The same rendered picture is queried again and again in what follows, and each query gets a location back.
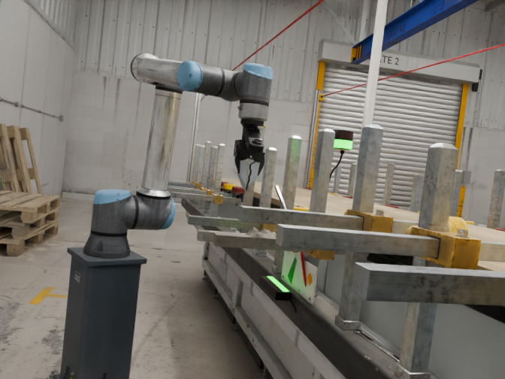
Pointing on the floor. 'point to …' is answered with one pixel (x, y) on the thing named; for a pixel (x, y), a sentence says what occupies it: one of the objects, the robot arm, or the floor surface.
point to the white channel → (374, 62)
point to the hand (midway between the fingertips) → (246, 186)
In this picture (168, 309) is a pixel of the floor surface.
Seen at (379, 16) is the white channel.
